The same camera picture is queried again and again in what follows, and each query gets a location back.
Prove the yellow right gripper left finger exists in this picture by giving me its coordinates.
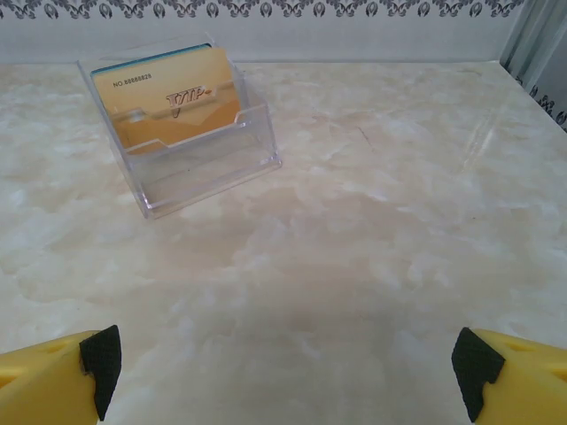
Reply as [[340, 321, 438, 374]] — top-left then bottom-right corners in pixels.
[[0, 324, 121, 425]]

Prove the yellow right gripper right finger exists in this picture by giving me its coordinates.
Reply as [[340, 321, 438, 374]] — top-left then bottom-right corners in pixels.
[[450, 326, 567, 425]]

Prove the blue credit card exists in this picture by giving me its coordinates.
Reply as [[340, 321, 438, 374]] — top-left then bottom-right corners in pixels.
[[90, 42, 212, 80]]

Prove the gold VIP card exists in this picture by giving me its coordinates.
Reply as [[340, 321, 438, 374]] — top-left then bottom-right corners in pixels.
[[92, 47, 243, 150]]

